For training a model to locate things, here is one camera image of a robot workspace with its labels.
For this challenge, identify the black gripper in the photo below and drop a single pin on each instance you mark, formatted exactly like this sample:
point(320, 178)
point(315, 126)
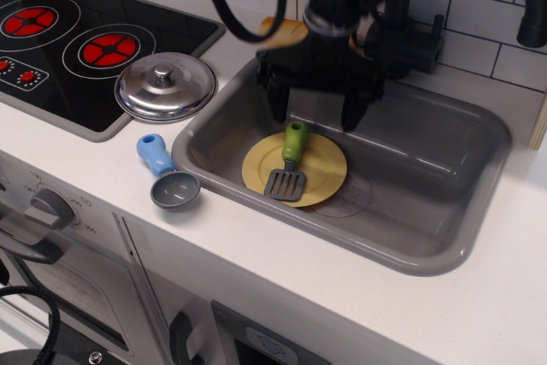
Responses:
point(323, 65)

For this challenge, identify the green handled grey spatula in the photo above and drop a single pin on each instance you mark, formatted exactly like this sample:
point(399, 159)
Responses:
point(287, 183)

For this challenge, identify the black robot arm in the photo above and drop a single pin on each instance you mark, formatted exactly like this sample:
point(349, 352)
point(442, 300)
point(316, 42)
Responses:
point(336, 18)

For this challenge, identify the grey sink basin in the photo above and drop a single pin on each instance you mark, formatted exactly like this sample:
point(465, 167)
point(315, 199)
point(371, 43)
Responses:
point(408, 188)

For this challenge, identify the toy bread loaf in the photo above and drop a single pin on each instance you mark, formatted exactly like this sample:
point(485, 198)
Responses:
point(293, 32)

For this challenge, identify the shiny metal pot lid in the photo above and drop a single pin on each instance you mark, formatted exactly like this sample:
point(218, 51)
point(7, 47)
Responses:
point(165, 87)

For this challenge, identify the black toy stovetop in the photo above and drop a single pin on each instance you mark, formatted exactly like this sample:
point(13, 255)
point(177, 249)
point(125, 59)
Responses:
point(60, 58)

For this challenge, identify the grey oven knob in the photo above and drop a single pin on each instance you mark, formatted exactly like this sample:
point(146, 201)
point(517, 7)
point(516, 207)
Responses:
point(49, 210)

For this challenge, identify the blue handled grey scoop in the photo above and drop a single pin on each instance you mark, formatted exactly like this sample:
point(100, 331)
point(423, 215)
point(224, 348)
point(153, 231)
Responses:
point(173, 189)

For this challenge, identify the dark dishwasher handle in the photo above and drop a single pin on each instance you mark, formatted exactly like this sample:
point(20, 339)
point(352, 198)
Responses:
point(180, 330)

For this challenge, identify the grey oven door handle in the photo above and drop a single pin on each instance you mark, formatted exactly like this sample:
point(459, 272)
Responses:
point(25, 241)

